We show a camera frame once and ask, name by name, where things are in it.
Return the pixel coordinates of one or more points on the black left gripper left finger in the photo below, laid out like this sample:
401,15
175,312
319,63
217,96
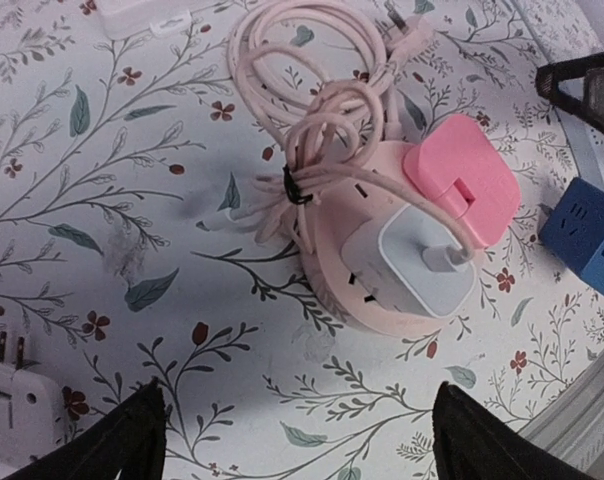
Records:
128,443

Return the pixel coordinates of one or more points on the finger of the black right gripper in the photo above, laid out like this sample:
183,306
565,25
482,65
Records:
576,87

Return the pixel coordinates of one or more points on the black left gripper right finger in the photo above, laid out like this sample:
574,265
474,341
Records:
471,443

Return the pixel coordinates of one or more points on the white square plug adapter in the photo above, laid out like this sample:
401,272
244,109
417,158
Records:
31,410

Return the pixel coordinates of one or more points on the dark blue cube socket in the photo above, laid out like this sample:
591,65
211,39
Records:
574,232

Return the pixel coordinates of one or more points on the pink square plug adapter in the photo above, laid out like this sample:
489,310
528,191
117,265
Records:
457,168

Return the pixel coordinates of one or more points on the small white usb charger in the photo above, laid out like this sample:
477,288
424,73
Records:
405,261

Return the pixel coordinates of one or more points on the pink round power strip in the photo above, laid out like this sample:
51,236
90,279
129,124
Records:
344,207

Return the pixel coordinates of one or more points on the front aluminium rail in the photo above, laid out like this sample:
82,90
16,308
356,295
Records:
572,427

